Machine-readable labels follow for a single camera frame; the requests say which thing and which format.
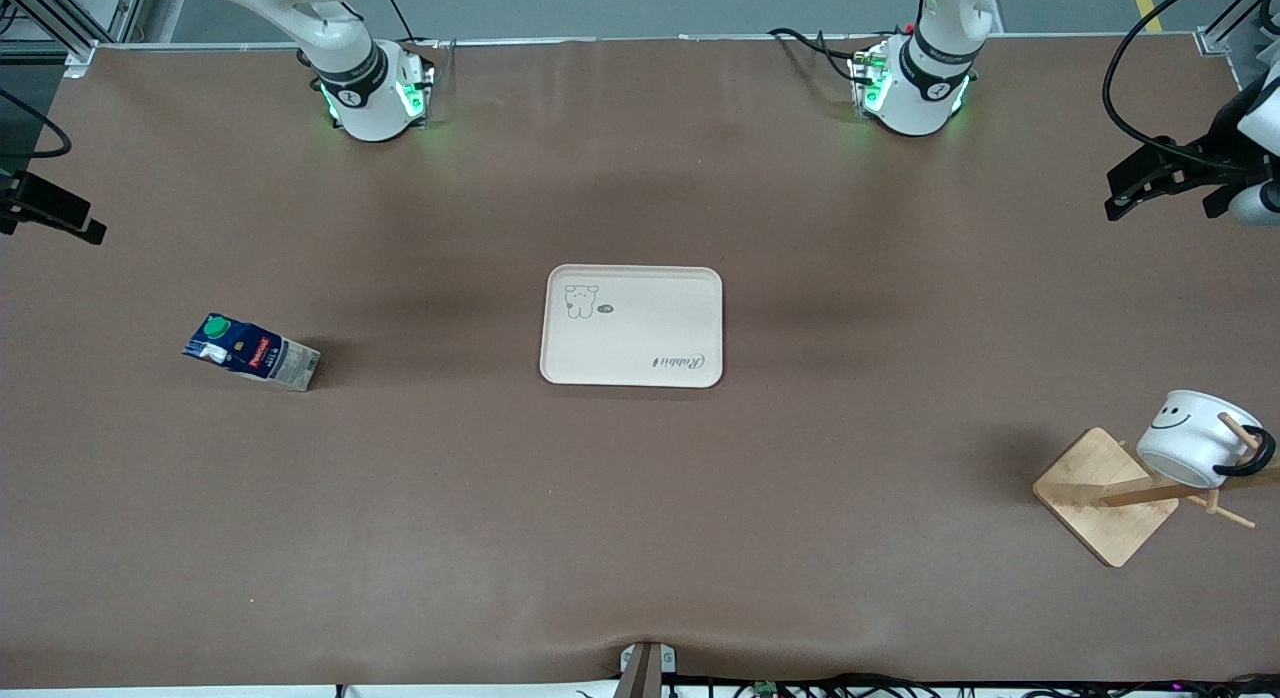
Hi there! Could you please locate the blue milk carton green cap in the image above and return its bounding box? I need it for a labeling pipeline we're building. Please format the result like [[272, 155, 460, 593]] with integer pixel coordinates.
[[182, 313, 322, 392]]

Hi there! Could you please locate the cream tray with bear print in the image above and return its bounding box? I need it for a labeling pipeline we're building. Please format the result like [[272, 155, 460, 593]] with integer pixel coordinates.
[[540, 265, 724, 389]]

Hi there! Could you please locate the wooden mug rack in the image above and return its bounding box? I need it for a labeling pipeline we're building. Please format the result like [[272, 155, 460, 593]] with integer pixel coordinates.
[[1033, 413, 1280, 569]]

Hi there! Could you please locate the grey metal bracket post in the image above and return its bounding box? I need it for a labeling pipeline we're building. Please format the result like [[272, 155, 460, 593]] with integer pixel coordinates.
[[618, 641, 678, 698]]

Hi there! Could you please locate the aluminium frame post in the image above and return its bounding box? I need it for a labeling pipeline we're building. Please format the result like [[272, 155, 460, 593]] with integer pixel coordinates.
[[1195, 0, 1280, 89], [0, 0, 151, 79]]

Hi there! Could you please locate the white smiley cup black handle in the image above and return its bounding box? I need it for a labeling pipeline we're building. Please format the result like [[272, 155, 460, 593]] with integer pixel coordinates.
[[1136, 390, 1278, 489]]

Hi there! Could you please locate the black arm base cable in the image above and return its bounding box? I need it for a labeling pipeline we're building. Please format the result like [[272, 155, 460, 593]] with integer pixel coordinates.
[[375, 0, 423, 45], [768, 26, 863, 85]]

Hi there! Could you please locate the black left arm base cable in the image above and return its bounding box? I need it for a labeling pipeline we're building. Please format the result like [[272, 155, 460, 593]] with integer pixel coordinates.
[[768, 26, 863, 85]]

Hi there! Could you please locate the silver table edge rail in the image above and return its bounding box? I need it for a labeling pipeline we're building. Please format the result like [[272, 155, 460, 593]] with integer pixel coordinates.
[[95, 33, 1201, 51]]

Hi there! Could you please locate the black right arm base cable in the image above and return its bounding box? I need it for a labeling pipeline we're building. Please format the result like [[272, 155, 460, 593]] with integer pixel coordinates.
[[375, 0, 423, 45]]

